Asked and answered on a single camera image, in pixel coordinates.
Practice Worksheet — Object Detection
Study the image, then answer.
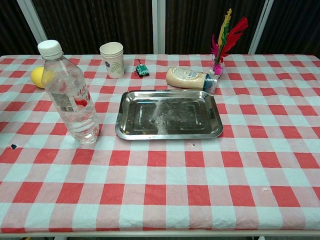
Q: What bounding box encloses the white floral paper cup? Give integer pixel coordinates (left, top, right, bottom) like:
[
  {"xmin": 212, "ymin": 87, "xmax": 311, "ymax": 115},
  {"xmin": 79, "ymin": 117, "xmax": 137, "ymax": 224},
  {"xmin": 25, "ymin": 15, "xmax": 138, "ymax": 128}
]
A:
[{"xmin": 99, "ymin": 41, "xmax": 125, "ymax": 79}]

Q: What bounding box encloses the beige mayonnaise squeeze bottle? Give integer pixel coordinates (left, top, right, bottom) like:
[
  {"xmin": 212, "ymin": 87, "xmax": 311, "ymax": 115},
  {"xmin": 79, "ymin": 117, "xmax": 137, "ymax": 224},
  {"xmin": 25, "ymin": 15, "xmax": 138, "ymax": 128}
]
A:
[{"xmin": 165, "ymin": 66, "xmax": 221, "ymax": 94}]

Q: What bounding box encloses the small green circuit board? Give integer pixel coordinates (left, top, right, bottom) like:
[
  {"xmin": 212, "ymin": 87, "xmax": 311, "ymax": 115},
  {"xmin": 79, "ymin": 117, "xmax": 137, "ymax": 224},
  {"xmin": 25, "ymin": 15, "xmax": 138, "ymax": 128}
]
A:
[{"xmin": 134, "ymin": 59, "xmax": 150, "ymax": 77}]

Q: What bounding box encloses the red white checkered tablecloth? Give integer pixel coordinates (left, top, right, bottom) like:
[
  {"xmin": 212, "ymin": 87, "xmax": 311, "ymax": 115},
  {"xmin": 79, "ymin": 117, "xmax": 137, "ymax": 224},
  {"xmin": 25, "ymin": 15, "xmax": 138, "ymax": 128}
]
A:
[{"xmin": 0, "ymin": 53, "xmax": 320, "ymax": 234}]

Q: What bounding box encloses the transparent plastic water bottle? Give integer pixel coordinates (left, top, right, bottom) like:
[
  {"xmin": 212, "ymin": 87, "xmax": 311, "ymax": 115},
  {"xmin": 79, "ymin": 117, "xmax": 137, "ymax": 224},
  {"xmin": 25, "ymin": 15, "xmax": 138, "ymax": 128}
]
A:
[{"xmin": 37, "ymin": 39, "xmax": 100, "ymax": 145}]

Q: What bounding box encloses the white frame post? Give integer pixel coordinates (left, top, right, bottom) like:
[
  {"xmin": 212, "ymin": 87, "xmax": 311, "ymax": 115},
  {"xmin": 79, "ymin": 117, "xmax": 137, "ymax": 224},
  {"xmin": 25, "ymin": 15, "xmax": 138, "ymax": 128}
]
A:
[
  {"xmin": 151, "ymin": 0, "xmax": 166, "ymax": 55},
  {"xmin": 248, "ymin": 0, "xmax": 275, "ymax": 55},
  {"xmin": 15, "ymin": 0, "xmax": 55, "ymax": 55}
]

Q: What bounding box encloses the yellow lemon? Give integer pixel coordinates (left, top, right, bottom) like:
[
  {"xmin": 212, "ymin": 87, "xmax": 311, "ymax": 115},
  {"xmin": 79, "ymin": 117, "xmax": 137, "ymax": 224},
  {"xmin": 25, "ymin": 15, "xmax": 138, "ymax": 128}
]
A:
[{"xmin": 30, "ymin": 66, "xmax": 55, "ymax": 89}]

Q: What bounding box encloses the rectangular stainless steel tray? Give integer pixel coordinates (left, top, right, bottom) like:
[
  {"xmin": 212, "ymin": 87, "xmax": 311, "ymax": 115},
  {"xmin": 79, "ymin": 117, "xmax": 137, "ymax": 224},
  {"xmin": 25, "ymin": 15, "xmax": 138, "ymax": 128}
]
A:
[{"xmin": 114, "ymin": 89, "xmax": 224, "ymax": 141}]

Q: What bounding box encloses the colourful feather shuttlecock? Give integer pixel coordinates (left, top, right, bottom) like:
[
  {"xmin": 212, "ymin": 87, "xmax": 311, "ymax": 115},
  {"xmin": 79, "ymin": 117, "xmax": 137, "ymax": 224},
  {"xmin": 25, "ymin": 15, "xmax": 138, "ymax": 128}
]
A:
[{"xmin": 209, "ymin": 8, "xmax": 249, "ymax": 76}]

